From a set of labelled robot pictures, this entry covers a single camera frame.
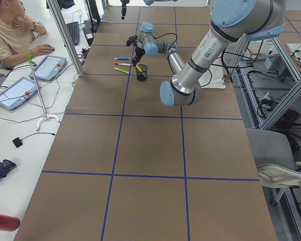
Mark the blue highlighter pen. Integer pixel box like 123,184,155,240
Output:
113,57,130,60

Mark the small black square device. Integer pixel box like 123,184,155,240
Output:
12,137,23,148

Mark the folded dark blue umbrella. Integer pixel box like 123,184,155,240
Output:
0,159,17,180

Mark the teach pendant tablet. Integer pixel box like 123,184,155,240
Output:
34,55,67,81
0,77,37,110

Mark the red cylinder bottle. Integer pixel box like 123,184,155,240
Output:
0,214,21,231

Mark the black keyboard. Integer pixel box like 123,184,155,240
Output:
66,22,80,45

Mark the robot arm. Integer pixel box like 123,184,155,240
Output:
126,0,286,106
121,0,177,20

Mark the near teach pendant tablet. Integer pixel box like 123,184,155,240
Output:
0,77,37,110

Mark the seated person beige shirt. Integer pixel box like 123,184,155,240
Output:
0,1,52,68

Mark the green highlighter pen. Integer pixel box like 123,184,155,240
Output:
114,67,129,74

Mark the far teach pendant tablet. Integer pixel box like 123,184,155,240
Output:
34,55,67,81

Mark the aluminium frame post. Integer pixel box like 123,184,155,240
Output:
47,0,83,77

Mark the black mesh pen holder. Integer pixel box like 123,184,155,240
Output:
135,64,147,82

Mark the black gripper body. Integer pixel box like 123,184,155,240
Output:
134,46,143,58

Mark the grey office chair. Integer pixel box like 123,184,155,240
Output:
246,129,301,206

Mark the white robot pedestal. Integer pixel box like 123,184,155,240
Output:
199,62,226,89

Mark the red white marker pen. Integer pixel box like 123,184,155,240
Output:
114,62,131,67

